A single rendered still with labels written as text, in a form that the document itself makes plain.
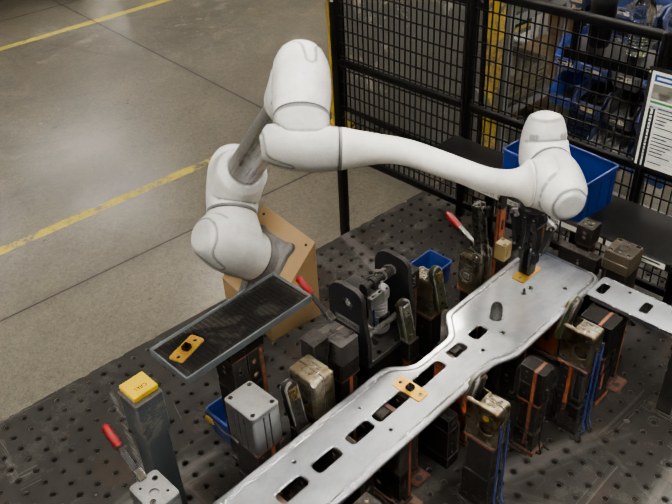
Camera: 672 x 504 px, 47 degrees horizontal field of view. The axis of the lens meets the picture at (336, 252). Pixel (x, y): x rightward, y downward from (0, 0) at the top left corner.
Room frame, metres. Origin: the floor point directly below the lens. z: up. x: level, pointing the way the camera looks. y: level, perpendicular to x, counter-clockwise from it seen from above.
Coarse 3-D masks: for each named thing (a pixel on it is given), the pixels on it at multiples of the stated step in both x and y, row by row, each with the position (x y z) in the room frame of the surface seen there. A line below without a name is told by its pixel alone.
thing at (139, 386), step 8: (136, 376) 1.20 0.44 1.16; (144, 376) 1.20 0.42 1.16; (128, 384) 1.18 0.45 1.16; (136, 384) 1.17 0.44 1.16; (144, 384) 1.17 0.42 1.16; (152, 384) 1.17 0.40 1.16; (128, 392) 1.15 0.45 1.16; (136, 392) 1.15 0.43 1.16; (144, 392) 1.15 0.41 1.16; (136, 400) 1.13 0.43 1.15
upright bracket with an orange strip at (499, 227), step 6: (504, 198) 1.76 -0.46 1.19; (498, 204) 1.76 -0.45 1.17; (504, 204) 1.77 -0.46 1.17; (498, 210) 1.76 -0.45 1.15; (504, 210) 1.77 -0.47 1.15; (498, 216) 1.76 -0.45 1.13; (504, 216) 1.77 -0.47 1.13; (498, 222) 1.76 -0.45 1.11; (504, 222) 1.77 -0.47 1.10; (498, 228) 1.76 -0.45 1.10; (504, 228) 1.77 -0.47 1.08; (498, 234) 1.76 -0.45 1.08; (492, 258) 1.76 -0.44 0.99; (492, 264) 1.76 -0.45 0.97; (492, 270) 1.76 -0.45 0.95
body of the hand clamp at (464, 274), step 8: (472, 248) 1.73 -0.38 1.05; (464, 256) 1.70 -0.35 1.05; (464, 264) 1.70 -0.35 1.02; (472, 264) 1.68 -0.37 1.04; (480, 264) 1.68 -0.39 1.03; (488, 264) 1.70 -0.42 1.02; (464, 272) 1.70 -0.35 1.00; (472, 272) 1.67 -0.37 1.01; (480, 272) 1.67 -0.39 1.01; (464, 280) 1.69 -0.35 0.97; (472, 280) 1.67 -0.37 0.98; (480, 280) 1.68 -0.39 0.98; (464, 288) 1.69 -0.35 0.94; (472, 288) 1.67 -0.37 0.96; (464, 296) 1.70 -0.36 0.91; (480, 328) 1.70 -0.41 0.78; (472, 336) 1.67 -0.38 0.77; (480, 336) 1.70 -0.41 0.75; (456, 344) 1.71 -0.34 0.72
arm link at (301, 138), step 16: (288, 112) 1.60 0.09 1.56; (304, 112) 1.60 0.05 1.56; (320, 112) 1.61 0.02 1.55; (272, 128) 1.58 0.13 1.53; (288, 128) 1.57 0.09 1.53; (304, 128) 1.57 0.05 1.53; (320, 128) 1.57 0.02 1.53; (336, 128) 1.59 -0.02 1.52; (272, 144) 1.55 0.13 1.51; (288, 144) 1.54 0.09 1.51; (304, 144) 1.54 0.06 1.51; (320, 144) 1.54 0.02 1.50; (336, 144) 1.55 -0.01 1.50; (272, 160) 1.55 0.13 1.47; (288, 160) 1.54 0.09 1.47; (304, 160) 1.53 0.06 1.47; (320, 160) 1.53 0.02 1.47; (336, 160) 1.53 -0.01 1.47
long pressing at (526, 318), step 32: (544, 256) 1.74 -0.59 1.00; (480, 288) 1.61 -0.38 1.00; (512, 288) 1.61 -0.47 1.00; (544, 288) 1.60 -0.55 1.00; (576, 288) 1.60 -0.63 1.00; (448, 320) 1.49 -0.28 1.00; (480, 320) 1.49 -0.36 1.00; (512, 320) 1.48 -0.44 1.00; (544, 320) 1.48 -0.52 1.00; (480, 352) 1.37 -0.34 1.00; (512, 352) 1.37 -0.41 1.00; (384, 384) 1.29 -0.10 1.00; (448, 384) 1.28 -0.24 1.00; (352, 416) 1.19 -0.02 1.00; (416, 416) 1.18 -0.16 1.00; (288, 448) 1.11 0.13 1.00; (320, 448) 1.11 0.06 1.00; (352, 448) 1.10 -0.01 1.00; (384, 448) 1.10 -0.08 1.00; (256, 480) 1.03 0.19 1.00; (288, 480) 1.03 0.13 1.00; (320, 480) 1.03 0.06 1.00; (352, 480) 1.02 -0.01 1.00
